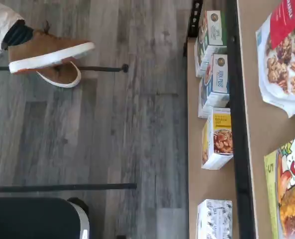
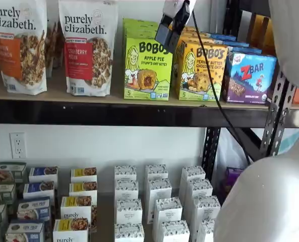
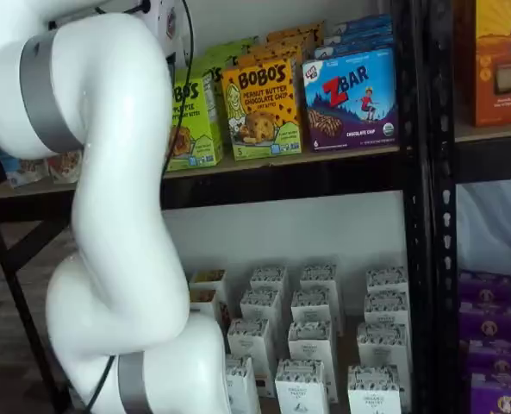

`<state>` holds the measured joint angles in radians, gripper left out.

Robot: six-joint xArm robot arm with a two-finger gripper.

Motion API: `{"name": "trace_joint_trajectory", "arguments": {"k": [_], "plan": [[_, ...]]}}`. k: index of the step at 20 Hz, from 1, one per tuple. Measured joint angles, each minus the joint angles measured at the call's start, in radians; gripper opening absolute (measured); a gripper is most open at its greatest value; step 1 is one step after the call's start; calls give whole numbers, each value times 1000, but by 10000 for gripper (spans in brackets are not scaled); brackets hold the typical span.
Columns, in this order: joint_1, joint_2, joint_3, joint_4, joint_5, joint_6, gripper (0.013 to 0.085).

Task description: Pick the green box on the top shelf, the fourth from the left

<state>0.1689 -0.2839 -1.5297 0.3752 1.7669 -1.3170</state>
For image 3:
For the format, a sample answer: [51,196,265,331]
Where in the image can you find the green Bobo's apple pie box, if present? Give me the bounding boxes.
[193,56,239,87]
[163,68,225,173]
[203,37,261,66]

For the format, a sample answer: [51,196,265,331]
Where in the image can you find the white floral print box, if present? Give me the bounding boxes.
[227,317,272,380]
[347,365,402,414]
[299,263,340,294]
[363,291,411,327]
[274,358,327,414]
[357,323,411,372]
[365,267,409,295]
[240,288,283,329]
[249,266,289,297]
[287,321,340,403]
[290,288,345,336]
[223,355,263,414]

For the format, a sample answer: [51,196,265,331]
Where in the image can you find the black perforated shelf rack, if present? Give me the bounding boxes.
[427,0,511,414]

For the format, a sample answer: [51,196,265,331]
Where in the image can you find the purple snack box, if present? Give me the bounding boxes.
[458,301,511,344]
[469,373,511,414]
[464,339,511,379]
[458,270,511,305]

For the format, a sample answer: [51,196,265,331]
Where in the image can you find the light wooden shelf board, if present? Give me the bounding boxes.
[454,122,511,144]

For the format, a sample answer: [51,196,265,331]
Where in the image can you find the black metal frame leg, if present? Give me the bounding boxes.
[0,206,82,414]

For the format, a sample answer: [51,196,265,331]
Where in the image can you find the yellow white granola box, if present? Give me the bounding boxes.
[188,269,228,294]
[188,288,233,329]

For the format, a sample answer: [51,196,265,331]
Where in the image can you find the white plastic sheet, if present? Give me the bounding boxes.
[455,179,511,277]

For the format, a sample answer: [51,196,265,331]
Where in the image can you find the blue purple ZBar box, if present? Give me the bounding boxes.
[322,26,395,45]
[328,12,394,31]
[313,41,395,60]
[302,46,401,153]

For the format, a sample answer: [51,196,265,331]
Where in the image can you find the orange Bobo's peanut butter box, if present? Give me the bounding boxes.
[254,20,326,55]
[221,58,303,162]
[236,42,304,69]

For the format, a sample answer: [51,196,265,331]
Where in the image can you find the orange box with figure print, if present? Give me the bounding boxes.
[470,0,511,129]

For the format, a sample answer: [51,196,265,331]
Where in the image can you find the cranberry pecan granola bag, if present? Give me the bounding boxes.
[46,148,84,185]

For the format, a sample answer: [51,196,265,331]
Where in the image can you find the black metal shelf rack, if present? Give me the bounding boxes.
[0,0,433,414]

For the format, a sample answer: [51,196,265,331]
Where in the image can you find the pumpkin cinnamon granola bag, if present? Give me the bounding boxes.
[0,154,50,190]

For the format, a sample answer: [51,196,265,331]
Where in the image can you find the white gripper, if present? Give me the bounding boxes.
[139,0,190,57]

